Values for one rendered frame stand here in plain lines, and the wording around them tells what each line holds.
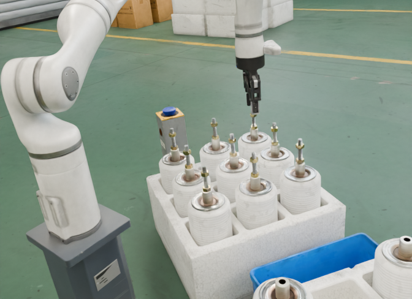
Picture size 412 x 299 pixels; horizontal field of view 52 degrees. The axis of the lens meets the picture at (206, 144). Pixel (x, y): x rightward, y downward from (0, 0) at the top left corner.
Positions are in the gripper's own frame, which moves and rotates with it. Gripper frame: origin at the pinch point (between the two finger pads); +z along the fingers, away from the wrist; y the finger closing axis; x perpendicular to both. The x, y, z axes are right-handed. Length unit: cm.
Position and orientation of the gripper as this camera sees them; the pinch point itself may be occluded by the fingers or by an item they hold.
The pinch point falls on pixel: (252, 105)
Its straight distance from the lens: 118.1
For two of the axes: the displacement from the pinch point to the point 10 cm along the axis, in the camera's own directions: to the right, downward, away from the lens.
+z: 1.0, 9.0, 4.3
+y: 0.9, 4.3, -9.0
